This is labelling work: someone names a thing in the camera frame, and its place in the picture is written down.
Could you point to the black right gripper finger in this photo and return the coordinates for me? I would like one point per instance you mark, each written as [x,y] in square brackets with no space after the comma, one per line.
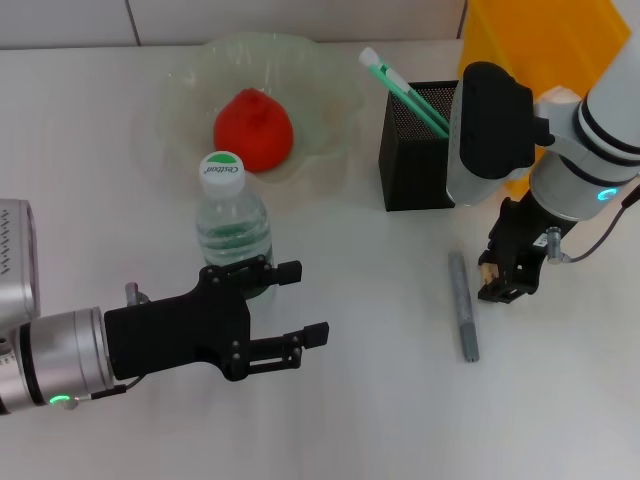
[490,257]
[500,294]

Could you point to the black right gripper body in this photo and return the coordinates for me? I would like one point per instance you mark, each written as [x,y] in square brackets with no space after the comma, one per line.
[520,235]

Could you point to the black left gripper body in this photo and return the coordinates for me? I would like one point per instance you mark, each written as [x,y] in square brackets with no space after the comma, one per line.
[175,335]

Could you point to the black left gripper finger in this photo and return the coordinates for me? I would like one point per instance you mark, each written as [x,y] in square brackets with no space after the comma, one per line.
[315,334]
[289,272]

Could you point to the beige eraser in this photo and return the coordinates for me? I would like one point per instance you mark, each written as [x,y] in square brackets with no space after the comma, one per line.
[489,274]

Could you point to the grey pen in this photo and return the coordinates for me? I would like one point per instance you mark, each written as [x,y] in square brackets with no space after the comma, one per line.
[462,305]

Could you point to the clear water bottle green label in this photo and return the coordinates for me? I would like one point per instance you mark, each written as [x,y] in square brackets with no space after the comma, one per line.
[232,230]

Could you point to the red-orange knitted orange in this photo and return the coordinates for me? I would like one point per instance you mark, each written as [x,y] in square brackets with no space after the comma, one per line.
[252,130]

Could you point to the green utility knife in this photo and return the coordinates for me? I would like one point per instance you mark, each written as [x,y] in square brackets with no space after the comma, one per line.
[400,87]

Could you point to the black mesh pen holder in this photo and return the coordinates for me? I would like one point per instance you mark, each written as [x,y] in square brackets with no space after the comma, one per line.
[415,170]

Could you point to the green glass fruit bowl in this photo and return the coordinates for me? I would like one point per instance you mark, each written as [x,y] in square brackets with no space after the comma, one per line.
[320,100]

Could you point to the silver right wrist connector stub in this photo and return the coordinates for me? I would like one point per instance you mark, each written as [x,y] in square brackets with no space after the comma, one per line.
[553,244]

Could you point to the silver wrist connector stub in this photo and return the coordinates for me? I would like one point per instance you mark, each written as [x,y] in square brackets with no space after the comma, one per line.
[553,244]
[134,294]

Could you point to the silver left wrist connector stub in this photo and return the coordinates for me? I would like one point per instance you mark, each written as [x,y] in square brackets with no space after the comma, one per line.
[134,294]

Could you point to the yellow plastic bin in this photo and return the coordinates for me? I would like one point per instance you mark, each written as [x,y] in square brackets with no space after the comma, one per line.
[550,35]

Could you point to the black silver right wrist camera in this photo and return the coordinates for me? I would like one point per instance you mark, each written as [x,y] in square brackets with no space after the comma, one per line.
[490,130]

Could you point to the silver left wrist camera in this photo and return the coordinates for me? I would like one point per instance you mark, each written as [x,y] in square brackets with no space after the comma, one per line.
[17,260]

